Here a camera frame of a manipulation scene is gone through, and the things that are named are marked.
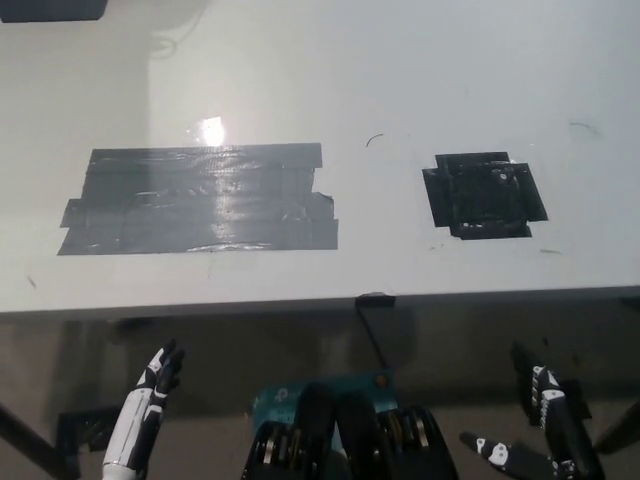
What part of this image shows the large grey duct tape patch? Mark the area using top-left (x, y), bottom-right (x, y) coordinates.
top-left (56, 142), bottom-right (340, 257)

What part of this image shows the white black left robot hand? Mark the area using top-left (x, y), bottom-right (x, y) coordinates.
top-left (101, 338), bottom-right (187, 472)

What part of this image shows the black cable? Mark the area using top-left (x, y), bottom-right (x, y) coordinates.
top-left (355, 304), bottom-right (389, 371)

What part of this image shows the dark table leg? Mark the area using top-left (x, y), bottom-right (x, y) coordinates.
top-left (0, 397), bottom-right (82, 480)

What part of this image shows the small black tape square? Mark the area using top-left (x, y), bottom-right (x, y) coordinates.
top-left (421, 150), bottom-right (549, 241)

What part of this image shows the black box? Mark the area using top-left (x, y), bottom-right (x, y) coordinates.
top-left (0, 0), bottom-right (110, 23)

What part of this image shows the teal circuit board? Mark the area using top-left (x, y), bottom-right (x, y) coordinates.
top-left (252, 368), bottom-right (401, 451)

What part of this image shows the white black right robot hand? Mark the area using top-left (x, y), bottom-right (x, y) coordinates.
top-left (458, 341), bottom-right (607, 480)

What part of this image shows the white cable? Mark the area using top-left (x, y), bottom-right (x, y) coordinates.
top-left (148, 0), bottom-right (204, 56)

